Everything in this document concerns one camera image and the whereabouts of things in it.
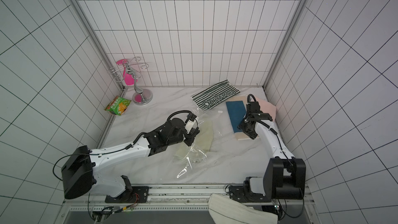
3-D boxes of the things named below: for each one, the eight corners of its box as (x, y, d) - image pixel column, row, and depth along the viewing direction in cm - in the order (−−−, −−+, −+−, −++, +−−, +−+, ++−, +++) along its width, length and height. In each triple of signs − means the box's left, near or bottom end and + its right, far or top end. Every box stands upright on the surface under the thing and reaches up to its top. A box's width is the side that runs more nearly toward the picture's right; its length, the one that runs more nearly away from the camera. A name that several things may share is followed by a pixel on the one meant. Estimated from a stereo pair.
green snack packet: (109, 114, 106) (103, 106, 99) (120, 102, 113) (115, 94, 106) (123, 120, 103) (117, 112, 96) (134, 107, 110) (129, 99, 103)
